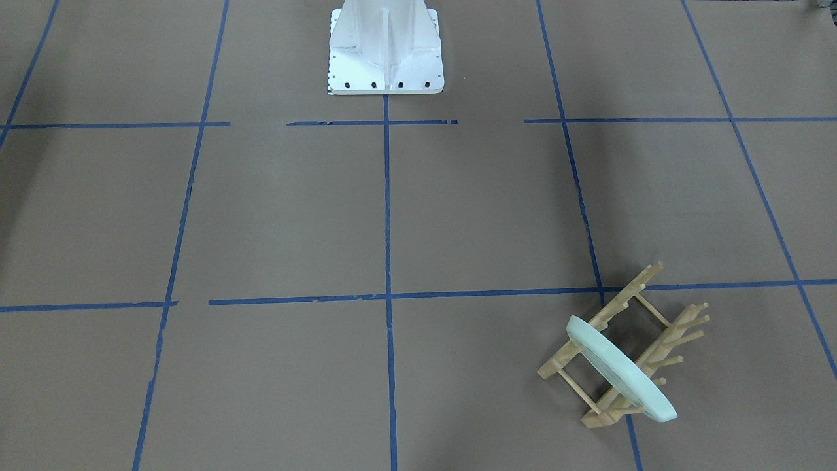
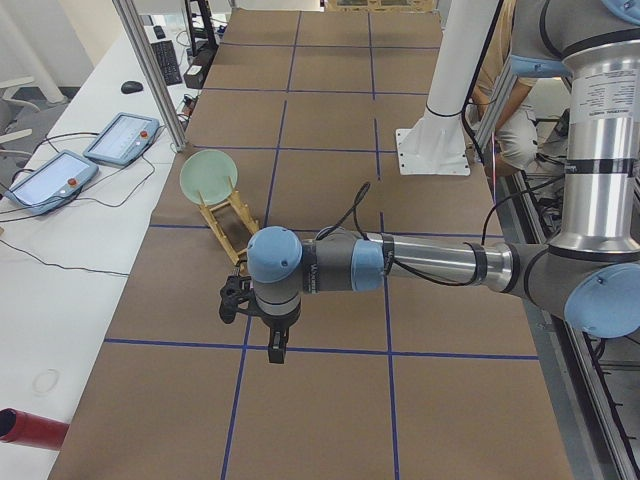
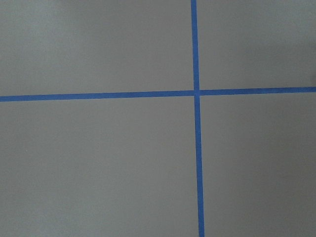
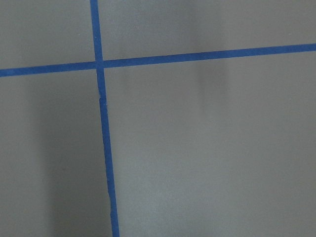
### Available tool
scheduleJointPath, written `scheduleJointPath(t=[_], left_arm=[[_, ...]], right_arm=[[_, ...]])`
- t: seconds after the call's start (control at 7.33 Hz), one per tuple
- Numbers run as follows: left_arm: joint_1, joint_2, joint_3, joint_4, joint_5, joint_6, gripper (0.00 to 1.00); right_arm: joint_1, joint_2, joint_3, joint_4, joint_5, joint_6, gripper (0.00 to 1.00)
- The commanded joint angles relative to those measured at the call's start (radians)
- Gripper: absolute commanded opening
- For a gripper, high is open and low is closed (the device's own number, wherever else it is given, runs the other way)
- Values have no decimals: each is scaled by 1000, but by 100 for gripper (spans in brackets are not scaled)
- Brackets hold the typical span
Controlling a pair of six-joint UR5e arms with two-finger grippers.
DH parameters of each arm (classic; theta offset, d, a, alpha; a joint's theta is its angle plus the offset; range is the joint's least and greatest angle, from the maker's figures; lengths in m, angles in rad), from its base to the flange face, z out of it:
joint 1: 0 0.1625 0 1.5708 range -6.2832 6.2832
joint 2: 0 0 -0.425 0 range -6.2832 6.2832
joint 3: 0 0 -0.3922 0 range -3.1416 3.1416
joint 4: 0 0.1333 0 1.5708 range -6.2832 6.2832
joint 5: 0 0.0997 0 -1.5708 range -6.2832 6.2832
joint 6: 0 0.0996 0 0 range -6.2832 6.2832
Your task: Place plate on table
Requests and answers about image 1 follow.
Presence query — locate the light green plate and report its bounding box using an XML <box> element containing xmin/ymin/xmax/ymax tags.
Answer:
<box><xmin>567</xmin><ymin>316</ymin><xmax>678</xmax><ymax>423</ymax></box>

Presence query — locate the wooden dish rack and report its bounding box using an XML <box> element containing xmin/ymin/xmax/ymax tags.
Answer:
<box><xmin>536</xmin><ymin>262</ymin><xmax>709</xmax><ymax>429</ymax></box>

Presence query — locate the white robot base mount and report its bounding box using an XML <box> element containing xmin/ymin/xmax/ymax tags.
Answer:
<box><xmin>327</xmin><ymin>1</ymin><xmax>445</xmax><ymax>96</ymax></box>

